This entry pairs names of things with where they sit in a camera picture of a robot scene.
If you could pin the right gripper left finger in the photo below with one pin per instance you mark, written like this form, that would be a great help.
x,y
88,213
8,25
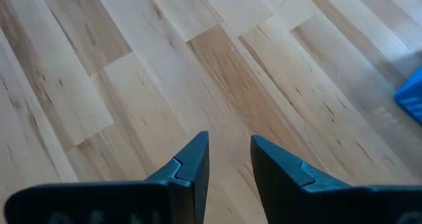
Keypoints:
x,y
132,204

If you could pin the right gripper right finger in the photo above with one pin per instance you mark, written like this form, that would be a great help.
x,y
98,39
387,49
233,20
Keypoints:
x,y
313,204

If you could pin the blue plastic basket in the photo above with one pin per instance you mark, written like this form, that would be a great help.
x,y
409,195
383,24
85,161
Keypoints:
x,y
410,99

